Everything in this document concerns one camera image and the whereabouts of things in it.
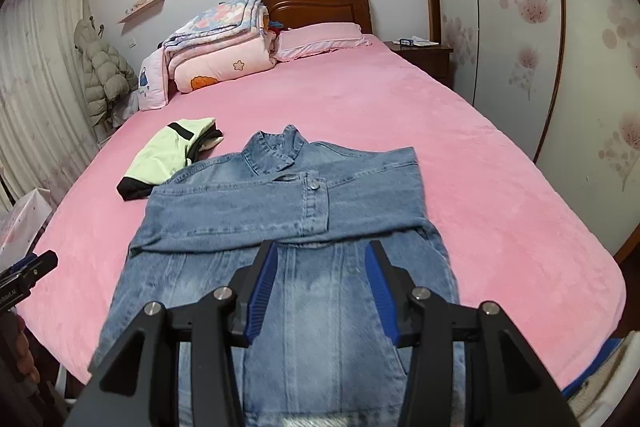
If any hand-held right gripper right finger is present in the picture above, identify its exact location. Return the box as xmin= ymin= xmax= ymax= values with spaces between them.
xmin=364 ymin=239 xmax=576 ymax=427

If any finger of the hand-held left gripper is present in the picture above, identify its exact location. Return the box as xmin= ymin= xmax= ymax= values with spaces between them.
xmin=0 ymin=251 xmax=58 ymax=297
xmin=0 ymin=257 xmax=37 ymax=277

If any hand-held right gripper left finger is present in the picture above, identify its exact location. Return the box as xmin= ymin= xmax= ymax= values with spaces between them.
xmin=65 ymin=240 xmax=279 ymax=427

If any blue denim jacket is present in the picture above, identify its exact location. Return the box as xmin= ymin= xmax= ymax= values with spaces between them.
xmin=90 ymin=124 xmax=461 ymax=427

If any person's left hand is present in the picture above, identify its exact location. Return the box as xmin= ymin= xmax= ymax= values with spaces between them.
xmin=14 ymin=318 xmax=42 ymax=384

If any white printed bag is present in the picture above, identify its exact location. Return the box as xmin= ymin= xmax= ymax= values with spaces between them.
xmin=0 ymin=188 xmax=53 ymax=258

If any bed with pink cover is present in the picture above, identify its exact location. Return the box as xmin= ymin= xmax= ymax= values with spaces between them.
xmin=10 ymin=34 xmax=628 ymax=393

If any light green black garment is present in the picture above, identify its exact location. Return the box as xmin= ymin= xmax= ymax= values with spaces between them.
xmin=117 ymin=117 xmax=221 ymax=202

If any white patterned curtain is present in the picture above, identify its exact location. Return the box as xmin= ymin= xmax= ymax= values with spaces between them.
xmin=0 ymin=0 xmax=101 ymax=208

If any pale cloth under coat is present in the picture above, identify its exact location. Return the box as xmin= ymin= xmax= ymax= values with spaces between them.
xmin=111 ymin=89 xmax=141 ymax=128

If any beige puffer coat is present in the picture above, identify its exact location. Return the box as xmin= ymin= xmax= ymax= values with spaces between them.
xmin=74 ymin=14 xmax=138 ymax=128

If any small white pink cushion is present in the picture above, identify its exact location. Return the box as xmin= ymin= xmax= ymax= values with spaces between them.
xmin=137 ymin=49 xmax=176 ymax=112

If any pink cartoon folded quilt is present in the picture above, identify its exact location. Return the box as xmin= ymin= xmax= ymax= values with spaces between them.
xmin=167 ymin=34 xmax=278 ymax=94

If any blue and beige bedding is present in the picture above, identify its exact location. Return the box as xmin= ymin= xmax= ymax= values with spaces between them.
xmin=560 ymin=337 xmax=636 ymax=423

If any wooden nightstand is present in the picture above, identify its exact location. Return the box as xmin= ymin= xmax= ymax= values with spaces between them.
xmin=390 ymin=38 xmax=453 ymax=90

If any pink pillow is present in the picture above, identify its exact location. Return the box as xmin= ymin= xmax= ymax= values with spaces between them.
xmin=272 ymin=23 xmax=373 ymax=62

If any floral folded quilt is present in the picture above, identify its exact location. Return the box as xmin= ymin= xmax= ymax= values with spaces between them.
xmin=162 ymin=0 xmax=273 ymax=58

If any wooden headboard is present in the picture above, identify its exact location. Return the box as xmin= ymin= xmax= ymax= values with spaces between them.
xmin=257 ymin=0 xmax=376 ymax=38

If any floral wardrobe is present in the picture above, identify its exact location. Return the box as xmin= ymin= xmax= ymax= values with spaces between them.
xmin=415 ymin=0 xmax=640 ymax=258

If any small wooden wall shelf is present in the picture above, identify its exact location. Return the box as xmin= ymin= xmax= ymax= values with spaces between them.
xmin=118 ymin=0 xmax=166 ymax=24

